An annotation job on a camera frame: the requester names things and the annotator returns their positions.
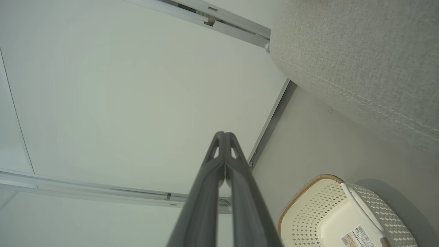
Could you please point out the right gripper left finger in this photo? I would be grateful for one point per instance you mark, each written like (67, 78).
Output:
(202, 206)

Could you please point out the aluminium wall frame rail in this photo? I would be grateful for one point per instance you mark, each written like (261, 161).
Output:
(85, 190)
(226, 20)

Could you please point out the white basket label sticker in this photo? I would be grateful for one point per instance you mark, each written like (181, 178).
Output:
(358, 237)

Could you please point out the grey fabric sofa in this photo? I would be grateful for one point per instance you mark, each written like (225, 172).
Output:
(360, 55)

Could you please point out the cream perforated laundry basket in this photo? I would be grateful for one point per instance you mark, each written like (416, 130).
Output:
(308, 216)

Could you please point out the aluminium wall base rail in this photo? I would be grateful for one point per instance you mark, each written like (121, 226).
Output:
(272, 120)

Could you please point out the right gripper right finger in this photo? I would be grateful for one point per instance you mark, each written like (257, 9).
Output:
(247, 206)

